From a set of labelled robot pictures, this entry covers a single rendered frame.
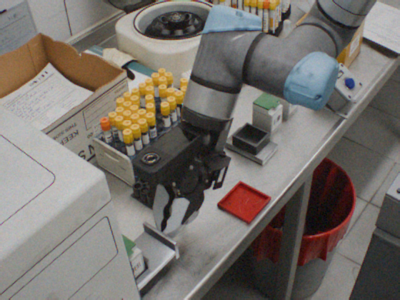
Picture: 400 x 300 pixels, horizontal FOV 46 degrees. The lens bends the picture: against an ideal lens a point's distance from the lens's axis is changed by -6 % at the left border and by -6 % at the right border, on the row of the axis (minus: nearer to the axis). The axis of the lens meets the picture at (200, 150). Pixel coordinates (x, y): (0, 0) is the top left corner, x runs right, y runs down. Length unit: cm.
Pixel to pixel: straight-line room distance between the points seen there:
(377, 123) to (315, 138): 150
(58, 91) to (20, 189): 57
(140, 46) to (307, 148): 42
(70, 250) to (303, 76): 34
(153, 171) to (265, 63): 20
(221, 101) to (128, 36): 49
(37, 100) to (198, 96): 48
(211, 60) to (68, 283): 34
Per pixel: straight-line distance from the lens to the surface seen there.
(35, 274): 53
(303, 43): 65
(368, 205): 208
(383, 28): 139
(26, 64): 113
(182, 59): 105
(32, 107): 105
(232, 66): 65
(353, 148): 231
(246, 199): 87
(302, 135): 100
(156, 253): 76
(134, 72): 107
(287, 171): 92
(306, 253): 143
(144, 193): 86
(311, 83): 62
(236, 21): 65
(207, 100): 67
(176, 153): 66
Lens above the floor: 153
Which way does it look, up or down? 43 degrees down
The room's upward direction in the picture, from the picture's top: 4 degrees counter-clockwise
